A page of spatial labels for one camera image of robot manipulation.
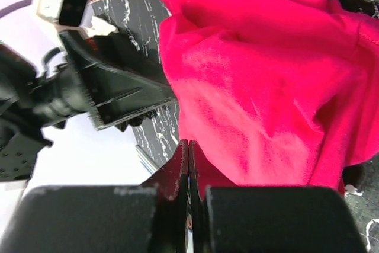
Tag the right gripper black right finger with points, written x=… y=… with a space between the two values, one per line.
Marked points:
x=230 y=218

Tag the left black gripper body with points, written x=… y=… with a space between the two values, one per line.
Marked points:
x=28 y=104

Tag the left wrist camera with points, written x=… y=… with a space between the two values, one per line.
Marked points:
x=61 y=12

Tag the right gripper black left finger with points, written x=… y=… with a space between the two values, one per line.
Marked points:
x=151 y=217

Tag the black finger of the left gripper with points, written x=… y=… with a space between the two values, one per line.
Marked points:
x=118 y=83

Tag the magenta t shirt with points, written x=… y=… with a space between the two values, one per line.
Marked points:
x=276 y=92

